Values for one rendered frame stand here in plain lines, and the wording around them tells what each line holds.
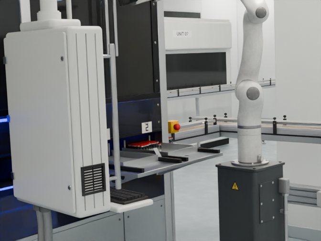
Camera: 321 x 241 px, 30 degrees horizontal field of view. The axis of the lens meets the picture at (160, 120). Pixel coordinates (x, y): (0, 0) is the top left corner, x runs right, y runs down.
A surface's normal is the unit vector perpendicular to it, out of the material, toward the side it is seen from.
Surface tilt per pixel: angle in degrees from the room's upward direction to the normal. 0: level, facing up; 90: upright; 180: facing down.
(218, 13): 90
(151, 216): 90
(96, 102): 90
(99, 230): 90
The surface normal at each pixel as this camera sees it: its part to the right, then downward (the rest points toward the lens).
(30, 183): -0.73, 0.10
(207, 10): 0.76, 0.04
